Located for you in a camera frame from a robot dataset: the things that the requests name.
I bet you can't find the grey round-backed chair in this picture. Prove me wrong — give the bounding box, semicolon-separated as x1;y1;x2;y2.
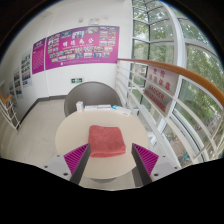
63;81;123;118

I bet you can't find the white sign with red characters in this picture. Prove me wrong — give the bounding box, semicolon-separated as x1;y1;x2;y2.
146;65;181;95

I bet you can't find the flat white paper box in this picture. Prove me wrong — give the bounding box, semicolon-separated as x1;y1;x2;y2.
96;104;114;111
83;104;99;112

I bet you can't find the upright white carton box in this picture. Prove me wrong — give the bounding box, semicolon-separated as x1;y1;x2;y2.
75;100;85;113

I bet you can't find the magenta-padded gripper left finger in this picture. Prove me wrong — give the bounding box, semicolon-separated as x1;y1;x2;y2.
41;142;92;186

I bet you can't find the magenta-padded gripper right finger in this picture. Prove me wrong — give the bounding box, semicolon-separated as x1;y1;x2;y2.
130;142;183;187

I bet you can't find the small magenta text poster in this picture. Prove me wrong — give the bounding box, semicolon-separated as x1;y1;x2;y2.
31;37;47;75

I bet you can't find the large magenta photo poster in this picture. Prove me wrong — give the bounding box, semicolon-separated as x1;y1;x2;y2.
44;25;121;71

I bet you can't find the green exit sign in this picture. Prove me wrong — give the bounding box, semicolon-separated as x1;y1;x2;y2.
70;77;84;85

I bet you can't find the white railing with wooden handrail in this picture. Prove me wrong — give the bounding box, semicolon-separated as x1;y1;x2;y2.
0;92;22;132
114;58;224;165

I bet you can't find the flat white and blue box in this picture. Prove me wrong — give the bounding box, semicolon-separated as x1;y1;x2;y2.
111;104;133;117

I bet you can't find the pink towel with white trim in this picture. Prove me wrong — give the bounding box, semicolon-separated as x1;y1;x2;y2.
87;124;128;159

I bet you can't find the white photo wall poster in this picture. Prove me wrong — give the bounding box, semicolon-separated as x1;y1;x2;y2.
12;69;25;100
20;50;34;89

